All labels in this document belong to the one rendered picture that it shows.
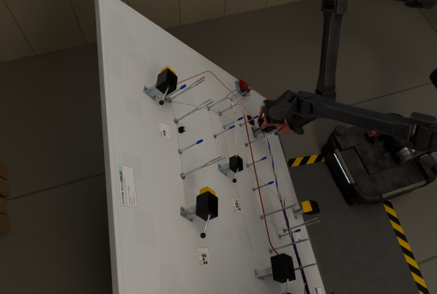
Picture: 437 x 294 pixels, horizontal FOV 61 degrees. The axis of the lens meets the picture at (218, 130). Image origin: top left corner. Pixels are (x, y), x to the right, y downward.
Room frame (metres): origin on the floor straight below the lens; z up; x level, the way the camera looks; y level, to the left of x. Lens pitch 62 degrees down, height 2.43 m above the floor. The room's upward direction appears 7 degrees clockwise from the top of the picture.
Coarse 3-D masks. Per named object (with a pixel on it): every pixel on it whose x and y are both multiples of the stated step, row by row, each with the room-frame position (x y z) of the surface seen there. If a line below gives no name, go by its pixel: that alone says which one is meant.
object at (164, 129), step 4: (160, 124) 0.49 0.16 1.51; (164, 124) 0.50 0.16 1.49; (160, 128) 0.48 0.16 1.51; (164, 128) 0.49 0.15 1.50; (168, 128) 0.50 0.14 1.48; (160, 132) 0.47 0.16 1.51; (164, 132) 0.47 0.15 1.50; (168, 132) 0.48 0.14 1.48; (164, 136) 0.46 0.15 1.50; (168, 136) 0.47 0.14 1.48
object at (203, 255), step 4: (196, 248) 0.18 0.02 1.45; (200, 248) 0.18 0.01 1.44; (204, 248) 0.18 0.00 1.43; (208, 248) 0.19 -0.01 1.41; (200, 252) 0.17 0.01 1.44; (204, 252) 0.17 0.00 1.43; (208, 252) 0.18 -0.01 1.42; (200, 256) 0.16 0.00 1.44; (204, 256) 0.16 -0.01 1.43; (208, 256) 0.17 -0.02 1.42; (200, 260) 0.15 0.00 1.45; (204, 260) 0.15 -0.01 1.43; (208, 260) 0.16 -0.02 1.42; (200, 264) 0.14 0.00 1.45; (204, 264) 0.15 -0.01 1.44; (208, 264) 0.15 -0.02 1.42
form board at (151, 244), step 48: (96, 0) 0.79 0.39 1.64; (144, 48) 0.74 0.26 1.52; (144, 96) 0.55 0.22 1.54; (192, 96) 0.69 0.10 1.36; (240, 96) 0.90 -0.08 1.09; (144, 144) 0.40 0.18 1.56; (240, 144) 0.63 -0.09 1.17; (144, 192) 0.27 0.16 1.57; (192, 192) 0.33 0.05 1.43; (240, 192) 0.42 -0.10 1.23; (288, 192) 0.55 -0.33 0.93; (144, 240) 0.16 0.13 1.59; (192, 240) 0.20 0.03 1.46; (240, 240) 0.25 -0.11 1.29; (288, 240) 0.33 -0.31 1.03; (144, 288) 0.06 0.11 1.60; (192, 288) 0.08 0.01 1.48; (240, 288) 0.11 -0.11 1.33; (288, 288) 0.15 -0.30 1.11
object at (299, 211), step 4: (308, 200) 0.50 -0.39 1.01; (312, 200) 0.50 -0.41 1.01; (312, 204) 0.48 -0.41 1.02; (316, 204) 0.49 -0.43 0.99; (292, 208) 0.48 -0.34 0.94; (300, 208) 0.48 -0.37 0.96; (312, 208) 0.47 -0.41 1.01; (316, 208) 0.47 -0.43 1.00; (296, 212) 0.47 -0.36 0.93; (300, 212) 0.47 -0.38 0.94; (304, 212) 0.45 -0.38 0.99; (308, 212) 0.45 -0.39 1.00; (312, 212) 0.46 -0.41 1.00; (316, 212) 0.46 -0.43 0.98; (296, 216) 0.45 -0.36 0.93
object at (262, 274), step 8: (272, 256) 0.21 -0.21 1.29; (280, 256) 0.21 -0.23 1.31; (288, 256) 0.22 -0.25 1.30; (272, 264) 0.19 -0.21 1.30; (280, 264) 0.19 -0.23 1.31; (288, 264) 0.19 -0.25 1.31; (256, 272) 0.17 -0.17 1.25; (264, 272) 0.17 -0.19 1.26; (272, 272) 0.17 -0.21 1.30; (280, 272) 0.17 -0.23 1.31; (288, 272) 0.17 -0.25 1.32; (280, 280) 0.15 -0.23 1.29; (288, 280) 0.15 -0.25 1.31
